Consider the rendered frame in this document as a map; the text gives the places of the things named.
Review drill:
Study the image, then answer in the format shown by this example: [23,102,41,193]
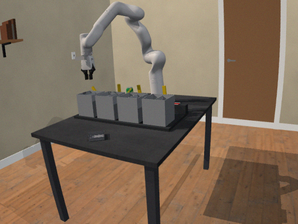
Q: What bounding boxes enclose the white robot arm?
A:
[75,2,166,94]

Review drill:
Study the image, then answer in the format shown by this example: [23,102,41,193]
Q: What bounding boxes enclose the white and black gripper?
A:
[81,55,95,80]

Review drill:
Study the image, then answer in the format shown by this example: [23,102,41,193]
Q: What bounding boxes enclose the green drink can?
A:
[126,87,133,93]

